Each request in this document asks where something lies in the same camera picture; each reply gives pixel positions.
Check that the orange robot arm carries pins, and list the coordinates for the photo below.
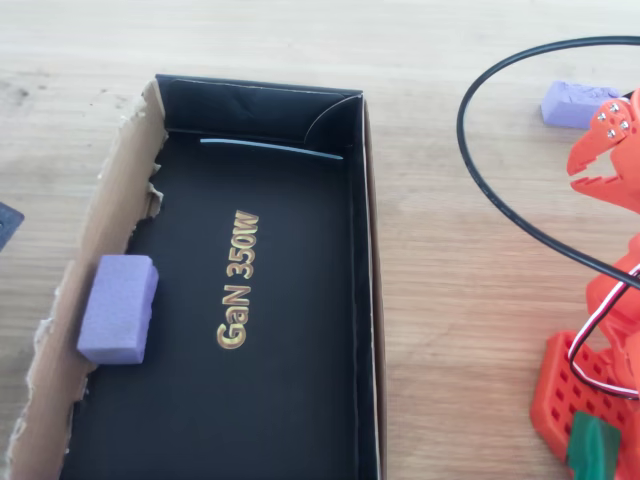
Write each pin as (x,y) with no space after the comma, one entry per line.
(555,395)

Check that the black cardboard box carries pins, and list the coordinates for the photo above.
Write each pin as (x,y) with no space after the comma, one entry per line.
(280,300)

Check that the purple foam block torn face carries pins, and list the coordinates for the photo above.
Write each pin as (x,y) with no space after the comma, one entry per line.
(570,107)

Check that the purple foam block smooth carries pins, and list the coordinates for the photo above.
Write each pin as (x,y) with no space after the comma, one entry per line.
(117,310)

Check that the dark grey sticker patch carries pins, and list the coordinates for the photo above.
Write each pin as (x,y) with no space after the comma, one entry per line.
(7,225)

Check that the dark green table clamp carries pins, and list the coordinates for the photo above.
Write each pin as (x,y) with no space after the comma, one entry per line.
(595,445)

